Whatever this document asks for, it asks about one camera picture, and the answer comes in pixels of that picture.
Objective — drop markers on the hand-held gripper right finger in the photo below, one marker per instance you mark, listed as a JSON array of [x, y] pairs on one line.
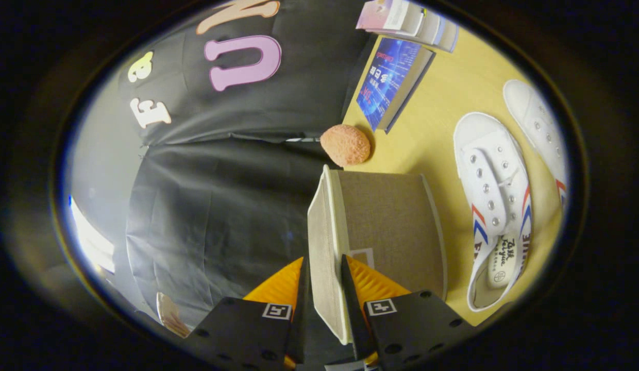
[[356, 319]]

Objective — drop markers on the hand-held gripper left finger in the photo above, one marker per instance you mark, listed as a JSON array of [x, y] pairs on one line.
[[301, 330]]

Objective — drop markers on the beige fabric storage box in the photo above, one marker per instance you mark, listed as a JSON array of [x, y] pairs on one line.
[[386, 221]]

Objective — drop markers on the white canvas shoe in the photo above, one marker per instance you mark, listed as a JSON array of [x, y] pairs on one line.
[[489, 175], [536, 118]]

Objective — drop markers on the pale shiny object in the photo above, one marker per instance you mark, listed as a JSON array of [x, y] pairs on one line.
[[170, 314]]

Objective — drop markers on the orange sponge ball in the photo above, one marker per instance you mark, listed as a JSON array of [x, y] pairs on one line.
[[345, 145]]

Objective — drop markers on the blue cover book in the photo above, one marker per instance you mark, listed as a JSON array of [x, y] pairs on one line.
[[386, 77]]

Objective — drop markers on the grey-blue cover book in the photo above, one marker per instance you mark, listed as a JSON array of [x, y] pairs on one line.
[[448, 36]]

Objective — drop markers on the white cover book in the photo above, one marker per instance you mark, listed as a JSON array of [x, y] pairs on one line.
[[430, 26]]

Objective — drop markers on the pink cover book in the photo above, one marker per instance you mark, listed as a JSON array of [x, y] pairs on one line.
[[384, 13]]

